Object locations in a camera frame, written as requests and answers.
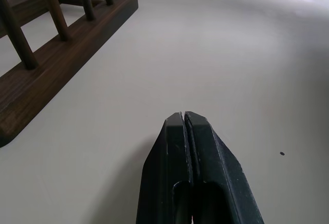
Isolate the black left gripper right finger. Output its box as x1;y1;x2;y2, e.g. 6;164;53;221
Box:
184;110;265;224

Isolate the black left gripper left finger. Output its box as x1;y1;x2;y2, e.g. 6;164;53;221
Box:
135;111;193;224

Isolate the dark wooden dish rack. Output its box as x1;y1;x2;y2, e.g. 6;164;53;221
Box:
0;0;139;148

